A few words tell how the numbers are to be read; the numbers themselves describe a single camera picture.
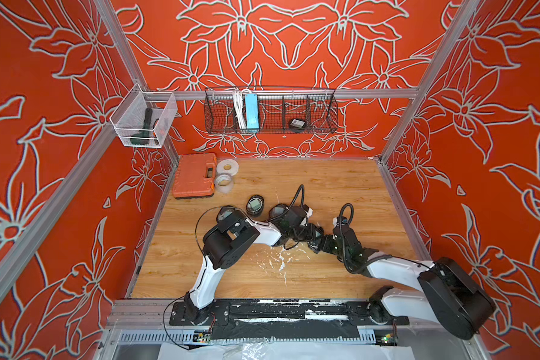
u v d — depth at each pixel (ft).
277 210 3.16
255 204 3.26
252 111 2.95
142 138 2.59
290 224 2.47
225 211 3.30
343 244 2.23
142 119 2.93
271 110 3.50
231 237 1.83
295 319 2.39
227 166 3.83
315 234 2.73
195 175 3.52
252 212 3.19
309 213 2.87
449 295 1.38
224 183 3.52
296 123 3.13
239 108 2.93
